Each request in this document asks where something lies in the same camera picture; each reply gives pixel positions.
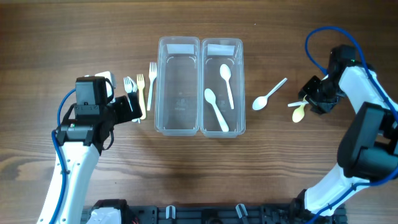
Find white spoon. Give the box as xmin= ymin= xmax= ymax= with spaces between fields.
xmin=220 ymin=64 xmax=234 ymax=110
xmin=287 ymin=101 xmax=309 ymax=107
xmin=252 ymin=78 xmax=287 ymax=111

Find yellow plastic spoon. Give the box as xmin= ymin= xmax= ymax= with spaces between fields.
xmin=292 ymin=96 xmax=307 ymax=123

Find yellow plastic fork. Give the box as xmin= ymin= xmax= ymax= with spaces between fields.
xmin=137 ymin=74 xmax=146 ymax=119

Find white plastic fork tall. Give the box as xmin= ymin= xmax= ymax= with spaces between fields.
xmin=147 ymin=62 xmax=157 ymax=111

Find white spoon crossing diagonal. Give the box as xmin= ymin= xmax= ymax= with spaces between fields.
xmin=204 ymin=88 xmax=229 ymax=132

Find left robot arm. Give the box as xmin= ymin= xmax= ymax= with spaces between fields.
xmin=38 ymin=71 xmax=142 ymax=223

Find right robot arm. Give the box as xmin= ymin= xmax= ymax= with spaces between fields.
xmin=290 ymin=45 xmax=397 ymax=222

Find left clear plastic container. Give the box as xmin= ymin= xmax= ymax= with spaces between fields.
xmin=155 ymin=36 xmax=200 ymax=136

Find clear plastic container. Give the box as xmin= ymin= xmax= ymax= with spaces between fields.
xmin=199 ymin=38 xmax=246 ymax=138
xmin=155 ymin=36 xmax=200 ymax=136

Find right clear plastic container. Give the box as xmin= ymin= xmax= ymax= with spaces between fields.
xmin=199 ymin=38 xmax=246 ymax=138

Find left blue cable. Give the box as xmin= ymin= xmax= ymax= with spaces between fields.
xmin=49 ymin=88 xmax=77 ymax=224

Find blue cable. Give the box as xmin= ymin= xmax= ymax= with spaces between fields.
xmin=304 ymin=26 xmax=398 ymax=224
xmin=49 ymin=88 xmax=77 ymax=224

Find right blue cable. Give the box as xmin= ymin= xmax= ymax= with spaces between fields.
xmin=304 ymin=26 xmax=398 ymax=224

